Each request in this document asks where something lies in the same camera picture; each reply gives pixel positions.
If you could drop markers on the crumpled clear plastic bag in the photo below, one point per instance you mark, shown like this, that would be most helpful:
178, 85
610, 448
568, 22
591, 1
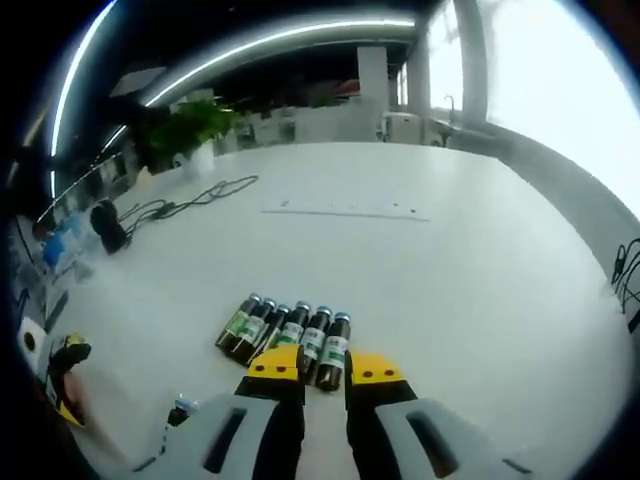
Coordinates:
85, 272

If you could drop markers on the clear flat plastic strip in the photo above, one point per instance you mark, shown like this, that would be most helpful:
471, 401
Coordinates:
345, 210

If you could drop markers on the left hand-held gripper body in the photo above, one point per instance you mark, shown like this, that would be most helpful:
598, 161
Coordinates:
32, 350

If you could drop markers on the white wall poster blue lines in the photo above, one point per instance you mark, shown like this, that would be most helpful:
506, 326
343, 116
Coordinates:
30, 280

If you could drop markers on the person's left hand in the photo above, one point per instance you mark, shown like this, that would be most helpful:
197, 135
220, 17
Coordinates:
80, 400

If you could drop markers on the ceiling air conditioner cassette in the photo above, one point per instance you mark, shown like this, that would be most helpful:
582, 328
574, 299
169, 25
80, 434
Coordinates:
137, 81

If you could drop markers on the row of dark medicine bottles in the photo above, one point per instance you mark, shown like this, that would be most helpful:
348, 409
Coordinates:
250, 325

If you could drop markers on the packed batch of medicine bottles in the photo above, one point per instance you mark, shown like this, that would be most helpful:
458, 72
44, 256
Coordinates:
176, 417

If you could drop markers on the black round desk device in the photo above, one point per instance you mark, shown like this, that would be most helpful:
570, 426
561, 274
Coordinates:
110, 230

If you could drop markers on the green potted plant white pot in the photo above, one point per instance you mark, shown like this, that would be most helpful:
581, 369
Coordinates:
190, 130

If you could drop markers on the ceiling light strip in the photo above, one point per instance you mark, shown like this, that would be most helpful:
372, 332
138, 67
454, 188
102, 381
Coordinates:
325, 27
61, 110

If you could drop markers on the blue plastic packet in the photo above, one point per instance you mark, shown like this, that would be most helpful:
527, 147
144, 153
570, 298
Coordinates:
57, 247

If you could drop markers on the white office desks and chairs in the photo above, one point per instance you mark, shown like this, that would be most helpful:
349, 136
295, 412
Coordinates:
325, 125

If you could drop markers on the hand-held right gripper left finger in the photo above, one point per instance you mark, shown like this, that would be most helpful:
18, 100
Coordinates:
230, 435

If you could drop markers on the dark medicine bottle green label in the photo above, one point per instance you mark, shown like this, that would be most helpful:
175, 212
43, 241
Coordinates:
332, 350

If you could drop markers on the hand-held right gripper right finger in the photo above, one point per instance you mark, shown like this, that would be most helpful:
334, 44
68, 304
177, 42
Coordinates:
400, 435

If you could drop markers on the black flat device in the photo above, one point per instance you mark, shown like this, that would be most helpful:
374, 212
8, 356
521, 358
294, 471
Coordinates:
56, 311

